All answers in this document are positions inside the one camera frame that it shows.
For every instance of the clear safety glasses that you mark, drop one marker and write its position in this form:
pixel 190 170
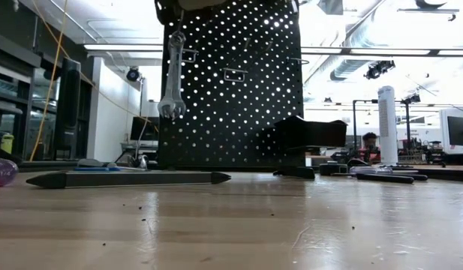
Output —
pixel 141 162

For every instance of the black aluminium table frame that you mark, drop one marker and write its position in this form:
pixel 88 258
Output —
pixel 47 164

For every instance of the black plastic parts bin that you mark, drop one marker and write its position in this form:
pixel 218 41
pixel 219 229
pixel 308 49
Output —
pixel 310 133

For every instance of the black camera on pole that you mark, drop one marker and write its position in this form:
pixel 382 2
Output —
pixel 133 74

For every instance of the chrome double-prong peg hook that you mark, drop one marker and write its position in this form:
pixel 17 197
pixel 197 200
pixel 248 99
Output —
pixel 235 69
pixel 190 61

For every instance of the black perforated pegboard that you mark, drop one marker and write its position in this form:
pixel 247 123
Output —
pixel 235 131

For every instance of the black camera stand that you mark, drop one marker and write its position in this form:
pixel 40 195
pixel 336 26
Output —
pixel 407 123

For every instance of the black computer monitor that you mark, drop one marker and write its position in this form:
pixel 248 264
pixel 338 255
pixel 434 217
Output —
pixel 145 129
pixel 460 131

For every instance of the black markers on right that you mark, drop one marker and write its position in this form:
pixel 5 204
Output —
pixel 385 178

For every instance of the dark glass shelf cabinet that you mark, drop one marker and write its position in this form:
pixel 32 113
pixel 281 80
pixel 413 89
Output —
pixel 13 93

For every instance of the yellow-green container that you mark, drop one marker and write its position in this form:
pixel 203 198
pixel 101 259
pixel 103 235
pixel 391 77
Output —
pixel 7 144

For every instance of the black bent pole stand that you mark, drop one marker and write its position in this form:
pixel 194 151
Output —
pixel 354 123

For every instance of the person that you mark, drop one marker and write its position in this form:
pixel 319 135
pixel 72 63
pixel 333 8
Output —
pixel 370 140

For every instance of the ceiling strip light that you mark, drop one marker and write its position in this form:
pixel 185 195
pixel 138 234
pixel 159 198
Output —
pixel 366 51
pixel 122 47

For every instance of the black ceiling fixture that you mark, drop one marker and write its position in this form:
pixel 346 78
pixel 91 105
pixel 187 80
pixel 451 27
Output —
pixel 377 68

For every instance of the black torpedo spirit level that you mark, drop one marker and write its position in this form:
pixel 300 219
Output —
pixel 122 179

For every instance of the chrome loop peg hook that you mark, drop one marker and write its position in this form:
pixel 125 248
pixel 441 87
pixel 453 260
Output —
pixel 296 60

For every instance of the ribbed ventilation duct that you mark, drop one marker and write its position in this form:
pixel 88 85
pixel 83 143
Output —
pixel 347 69

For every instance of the black tall speaker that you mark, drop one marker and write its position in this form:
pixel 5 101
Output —
pixel 68 112

